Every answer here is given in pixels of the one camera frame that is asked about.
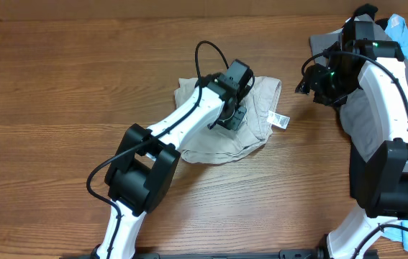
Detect beige shorts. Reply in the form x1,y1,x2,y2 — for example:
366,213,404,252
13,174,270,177
181,76,282,165

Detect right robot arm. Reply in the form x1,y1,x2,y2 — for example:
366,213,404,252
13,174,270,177
296,18,408,258

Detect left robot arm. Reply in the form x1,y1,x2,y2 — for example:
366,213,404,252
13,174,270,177
90,60,254,258

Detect grey t-shirt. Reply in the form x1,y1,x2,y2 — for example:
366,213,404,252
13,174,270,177
309,14,408,163

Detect black garment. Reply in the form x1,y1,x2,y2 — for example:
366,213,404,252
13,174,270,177
343,4,389,29

